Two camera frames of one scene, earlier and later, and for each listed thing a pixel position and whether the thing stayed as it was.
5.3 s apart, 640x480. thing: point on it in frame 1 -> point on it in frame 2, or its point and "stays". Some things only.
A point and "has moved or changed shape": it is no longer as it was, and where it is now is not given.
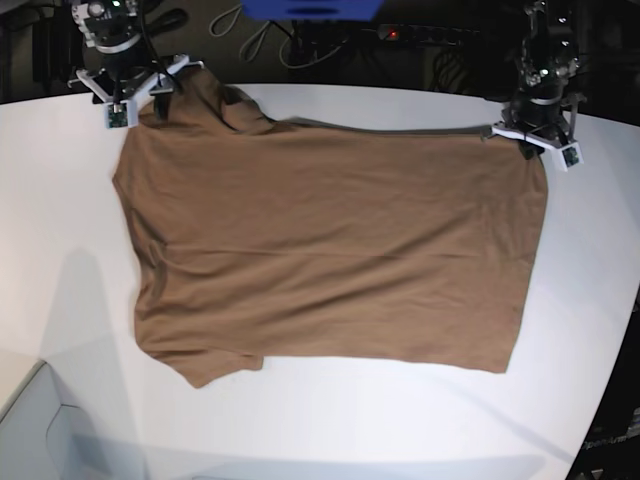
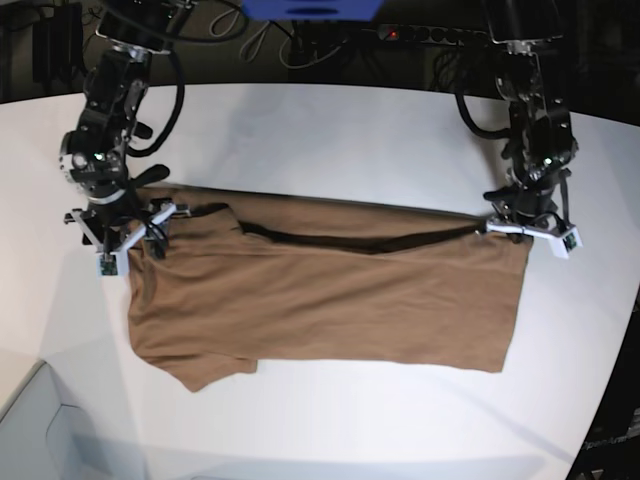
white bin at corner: x=42 y=438 stays
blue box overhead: x=312 y=10 stays
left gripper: x=120 y=88 -> x=113 y=226
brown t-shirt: x=261 y=236 has moved or changed shape
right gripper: x=548 y=136 -> x=540 y=218
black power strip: x=424 y=34 stays
